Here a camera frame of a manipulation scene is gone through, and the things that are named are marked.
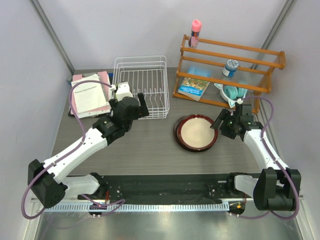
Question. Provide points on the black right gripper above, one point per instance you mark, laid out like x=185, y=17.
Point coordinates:
x=225, y=115

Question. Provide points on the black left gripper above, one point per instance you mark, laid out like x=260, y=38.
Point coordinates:
x=144, y=112

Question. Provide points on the dark red cream plate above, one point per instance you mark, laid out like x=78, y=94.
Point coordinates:
x=195, y=134

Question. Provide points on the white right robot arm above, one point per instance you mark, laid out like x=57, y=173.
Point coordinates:
x=278, y=186

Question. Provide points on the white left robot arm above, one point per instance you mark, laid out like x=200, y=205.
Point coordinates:
x=50, y=181

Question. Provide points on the orange wooden shelf rack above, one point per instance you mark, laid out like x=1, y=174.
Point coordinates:
x=215, y=65

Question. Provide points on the teal cat ear headphones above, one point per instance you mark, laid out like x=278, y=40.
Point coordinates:
x=231, y=94

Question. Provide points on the green plate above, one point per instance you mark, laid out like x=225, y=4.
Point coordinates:
x=121, y=83

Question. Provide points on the blue paperback book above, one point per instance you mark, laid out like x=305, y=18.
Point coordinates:
x=193, y=88

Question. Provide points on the blue lidded jar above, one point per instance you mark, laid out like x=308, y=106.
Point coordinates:
x=230, y=67

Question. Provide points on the clear blue plastic box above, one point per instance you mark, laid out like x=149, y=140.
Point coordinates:
x=199, y=72

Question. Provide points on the dark blue notebook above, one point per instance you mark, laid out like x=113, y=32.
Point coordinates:
x=110, y=77

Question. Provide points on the white manual booklet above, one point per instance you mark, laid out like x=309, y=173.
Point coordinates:
x=87, y=97

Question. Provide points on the pink capped bottle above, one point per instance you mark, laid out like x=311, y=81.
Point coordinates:
x=195, y=31

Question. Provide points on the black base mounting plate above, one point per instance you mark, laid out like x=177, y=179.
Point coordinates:
x=167, y=189

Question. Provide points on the white wire dish rack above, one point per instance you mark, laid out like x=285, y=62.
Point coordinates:
x=147, y=75

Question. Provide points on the white slotted cable duct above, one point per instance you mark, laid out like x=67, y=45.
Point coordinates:
x=135, y=208

